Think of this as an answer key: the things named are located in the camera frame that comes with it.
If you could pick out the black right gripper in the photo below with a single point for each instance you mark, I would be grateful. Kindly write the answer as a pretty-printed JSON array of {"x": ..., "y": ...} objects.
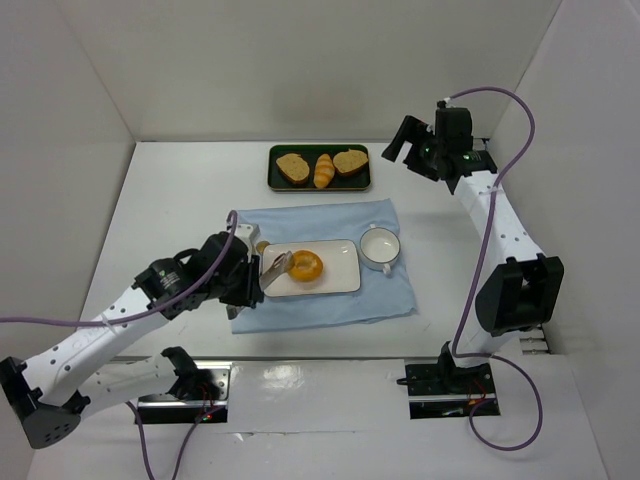
[{"x": 417, "y": 155}]

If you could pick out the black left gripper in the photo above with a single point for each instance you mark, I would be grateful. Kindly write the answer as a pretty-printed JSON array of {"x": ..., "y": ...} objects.
[{"x": 252, "y": 282}]

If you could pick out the metal tongs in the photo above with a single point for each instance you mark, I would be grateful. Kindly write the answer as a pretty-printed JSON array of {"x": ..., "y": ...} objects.
[{"x": 281, "y": 265}]

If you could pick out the orange bagel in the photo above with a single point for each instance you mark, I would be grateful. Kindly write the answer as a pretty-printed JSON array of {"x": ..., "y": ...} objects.
[{"x": 307, "y": 266}]

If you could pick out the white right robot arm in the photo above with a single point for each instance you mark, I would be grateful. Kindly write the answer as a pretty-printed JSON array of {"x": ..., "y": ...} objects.
[{"x": 451, "y": 357}]

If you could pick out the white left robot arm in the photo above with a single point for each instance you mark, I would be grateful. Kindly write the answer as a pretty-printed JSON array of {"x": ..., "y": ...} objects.
[{"x": 51, "y": 393}]

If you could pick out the brown bread slice right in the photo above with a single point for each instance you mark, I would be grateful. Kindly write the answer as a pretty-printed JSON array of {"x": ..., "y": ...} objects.
[{"x": 350, "y": 162}]

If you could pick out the brown bread slice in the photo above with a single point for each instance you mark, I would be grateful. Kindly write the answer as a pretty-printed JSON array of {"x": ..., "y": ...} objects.
[
  {"x": 293, "y": 168},
  {"x": 350, "y": 162}
]

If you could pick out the small yellow bread roll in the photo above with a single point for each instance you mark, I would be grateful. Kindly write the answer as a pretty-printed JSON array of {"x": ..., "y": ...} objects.
[{"x": 324, "y": 171}]

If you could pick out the brown bread slice left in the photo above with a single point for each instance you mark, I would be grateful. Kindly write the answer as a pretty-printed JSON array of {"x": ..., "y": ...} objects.
[{"x": 293, "y": 168}]

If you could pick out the dark green serving tray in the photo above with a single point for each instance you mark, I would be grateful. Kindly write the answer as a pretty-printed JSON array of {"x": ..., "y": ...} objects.
[{"x": 310, "y": 153}]

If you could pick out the white rectangular plate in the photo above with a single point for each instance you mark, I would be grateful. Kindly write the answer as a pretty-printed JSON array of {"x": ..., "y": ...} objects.
[{"x": 341, "y": 270}]

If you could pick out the light blue cloth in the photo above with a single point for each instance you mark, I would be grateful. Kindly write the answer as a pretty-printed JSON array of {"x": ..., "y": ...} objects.
[{"x": 379, "y": 297}]

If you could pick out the gold spoon green handle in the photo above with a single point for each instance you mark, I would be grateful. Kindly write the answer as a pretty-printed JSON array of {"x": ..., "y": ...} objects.
[{"x": 261, "y": 246}]

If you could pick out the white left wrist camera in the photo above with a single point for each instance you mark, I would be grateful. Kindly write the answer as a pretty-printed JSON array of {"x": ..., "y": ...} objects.
[{"x": 248, "y": 233}]

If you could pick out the white bowl with handles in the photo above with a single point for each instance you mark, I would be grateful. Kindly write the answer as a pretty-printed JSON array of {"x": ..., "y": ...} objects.
[{"x": 379, "y": 249}]

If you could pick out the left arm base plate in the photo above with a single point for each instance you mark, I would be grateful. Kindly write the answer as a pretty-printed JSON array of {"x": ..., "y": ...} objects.
[{"x": 208, "y": 398}]

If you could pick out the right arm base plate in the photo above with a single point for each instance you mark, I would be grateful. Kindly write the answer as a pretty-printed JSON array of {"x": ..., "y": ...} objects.
[{"x": 434, "y": 393}]

